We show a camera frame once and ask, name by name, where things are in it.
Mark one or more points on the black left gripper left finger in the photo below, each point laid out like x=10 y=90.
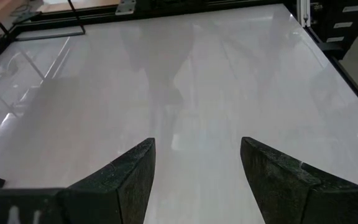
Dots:
x=110 y=199

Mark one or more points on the silver corner bracket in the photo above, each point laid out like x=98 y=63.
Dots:
x=126 y=7

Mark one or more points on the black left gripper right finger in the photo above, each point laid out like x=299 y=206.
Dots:
x=291 y=199

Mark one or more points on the grey corner bracket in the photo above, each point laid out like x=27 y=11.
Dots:
x=26 y=17

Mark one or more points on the black drawer cabinet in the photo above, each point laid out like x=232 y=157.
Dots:
x=325 y=18

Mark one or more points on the silver aluminium post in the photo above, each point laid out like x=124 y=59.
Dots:
x=303 y=12

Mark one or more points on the wooden shelf black metal frame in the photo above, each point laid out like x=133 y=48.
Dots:
x=50 y=35

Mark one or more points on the black metal table frame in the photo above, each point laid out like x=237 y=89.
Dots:
x=182 y=5

